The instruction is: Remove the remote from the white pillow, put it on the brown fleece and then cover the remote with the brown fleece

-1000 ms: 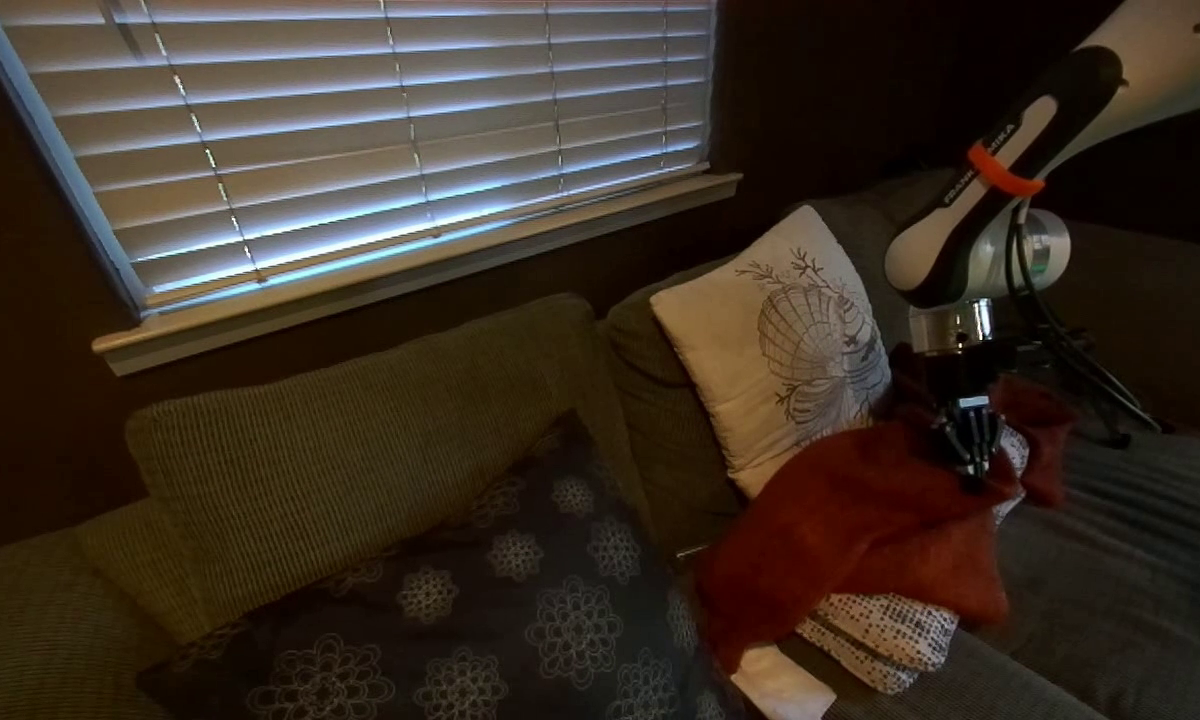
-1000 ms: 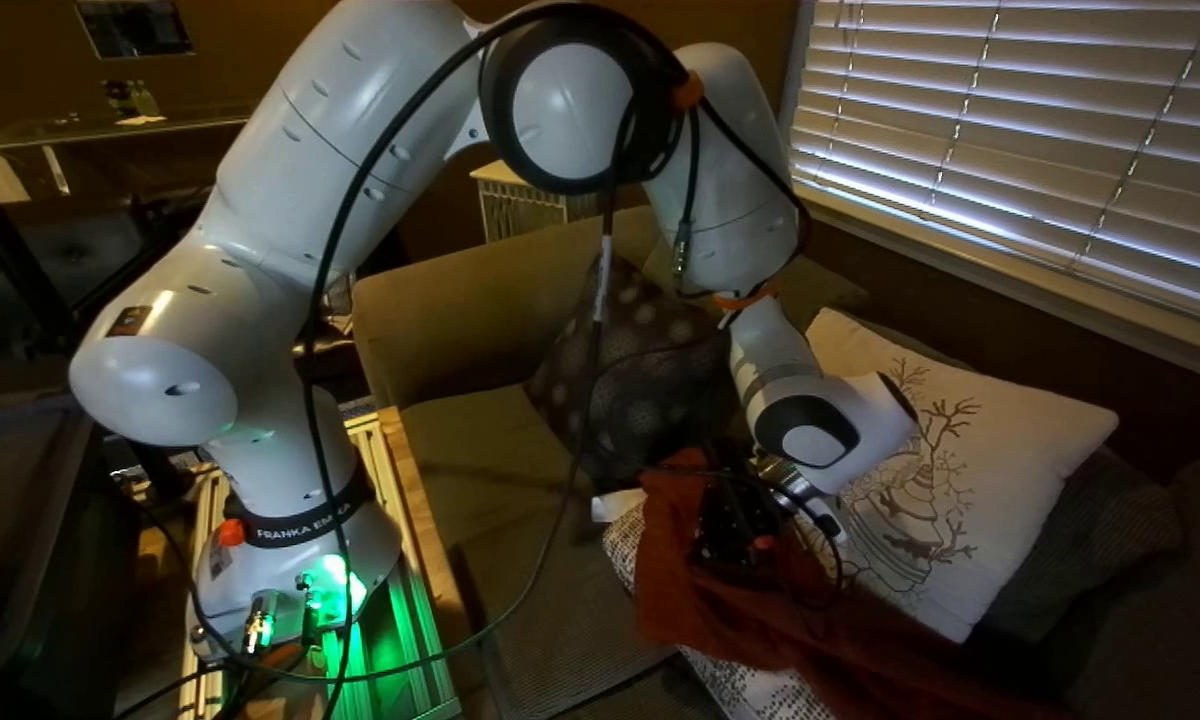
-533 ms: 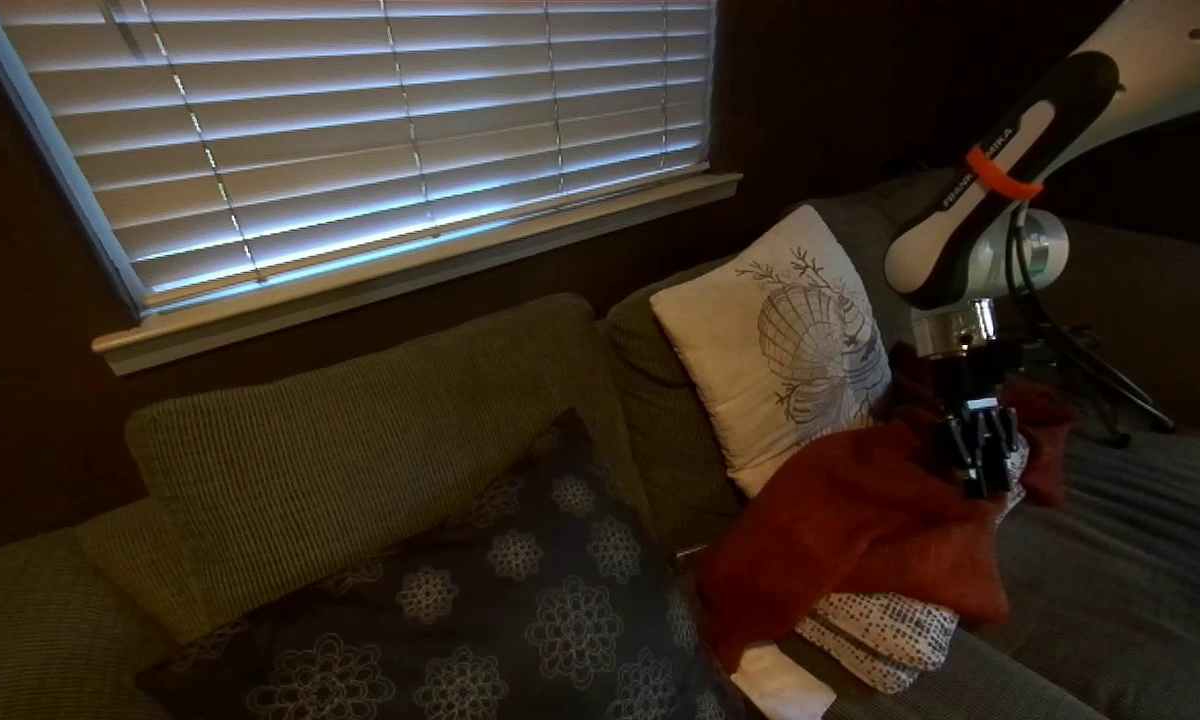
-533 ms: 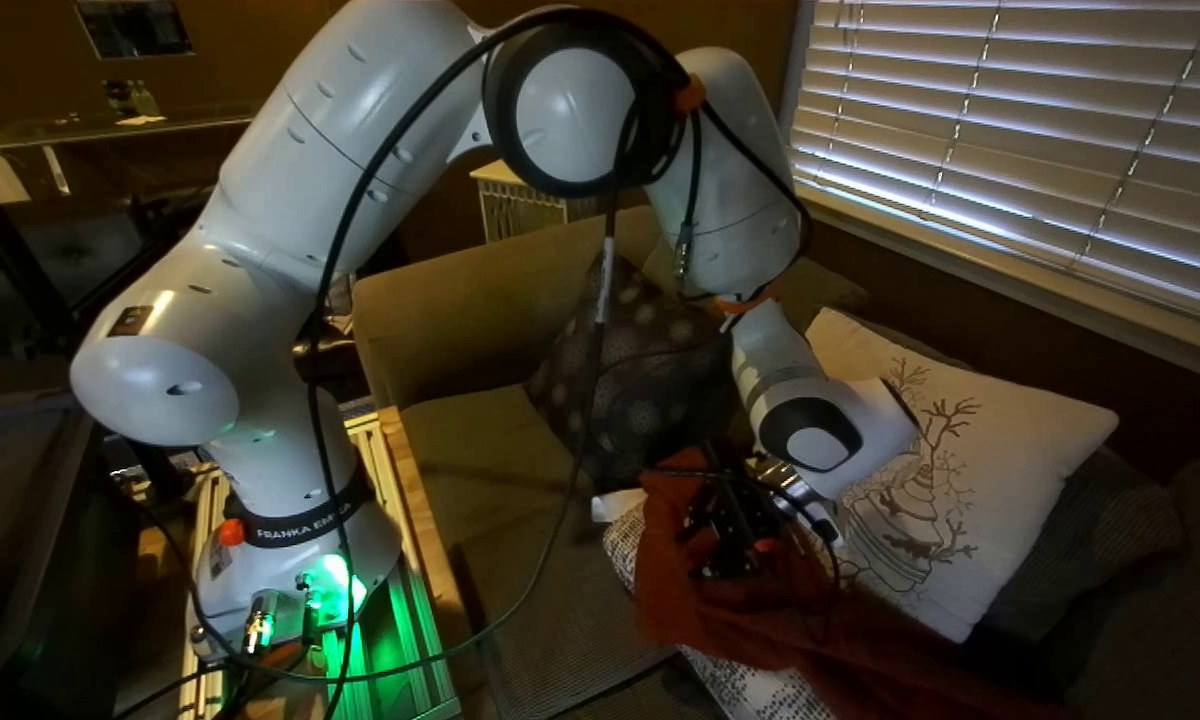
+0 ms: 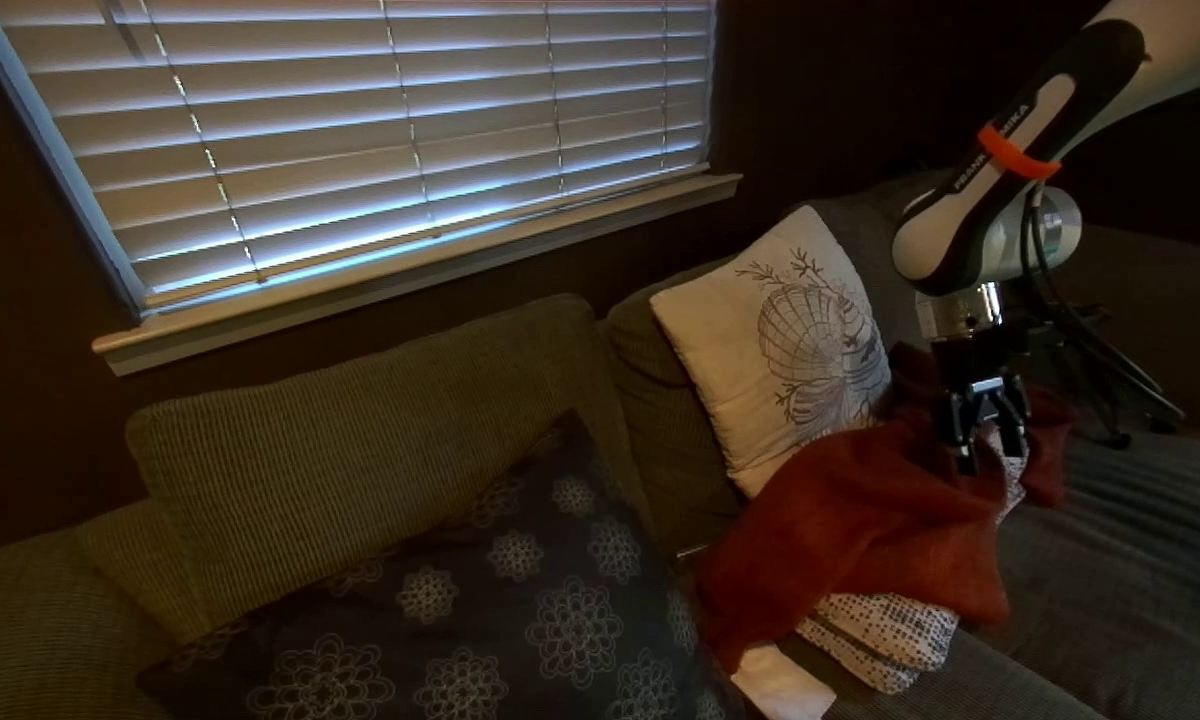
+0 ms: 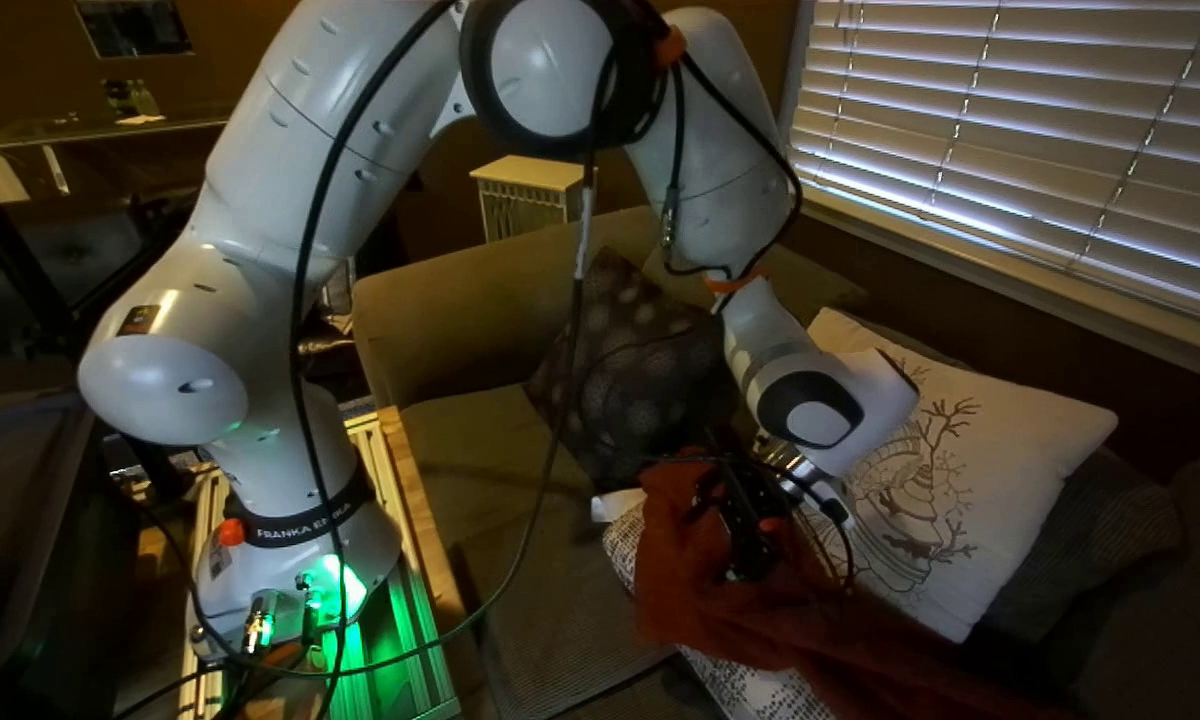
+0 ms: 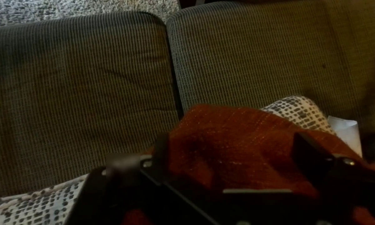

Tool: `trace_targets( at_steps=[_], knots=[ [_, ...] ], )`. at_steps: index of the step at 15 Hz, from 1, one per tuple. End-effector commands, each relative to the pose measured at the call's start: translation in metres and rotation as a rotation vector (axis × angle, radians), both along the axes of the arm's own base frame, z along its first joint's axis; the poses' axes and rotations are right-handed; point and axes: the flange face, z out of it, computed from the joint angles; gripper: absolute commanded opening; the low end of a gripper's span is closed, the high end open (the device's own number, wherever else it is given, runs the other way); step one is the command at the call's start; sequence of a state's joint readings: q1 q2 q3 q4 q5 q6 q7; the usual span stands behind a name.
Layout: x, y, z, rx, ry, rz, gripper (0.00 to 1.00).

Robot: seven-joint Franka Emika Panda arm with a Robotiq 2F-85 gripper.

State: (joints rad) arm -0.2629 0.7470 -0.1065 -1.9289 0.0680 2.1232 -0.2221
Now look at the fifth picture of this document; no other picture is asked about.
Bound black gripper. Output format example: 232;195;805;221
937;331;1031;472

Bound rust brown fleece blanket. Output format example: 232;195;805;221
692;350;1075;673

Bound white dotted pattern pillow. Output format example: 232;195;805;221
797;420;1038;698

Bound white shell print pillow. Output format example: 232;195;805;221
649;199;896;501

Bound dark floral pattern pillow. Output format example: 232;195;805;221
135;412;732;720

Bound olive green sofa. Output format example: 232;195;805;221
0;163;1200;720

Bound brown sofa back cushion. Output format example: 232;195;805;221
1038;215;1200;435

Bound grey sofa cushion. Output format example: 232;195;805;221
813;163;957;351

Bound wooden window sill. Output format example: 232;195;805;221
89;167;749;379

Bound olive sofa back cushion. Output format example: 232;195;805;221
124;292;655;644

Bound white window blinds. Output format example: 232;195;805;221
0;0;719;321

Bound olive sofa end cushion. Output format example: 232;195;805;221
0;495;184;720

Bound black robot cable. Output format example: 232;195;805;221
1020;183;1191;454

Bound orange strap on arm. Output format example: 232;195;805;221
977;122;1069;183

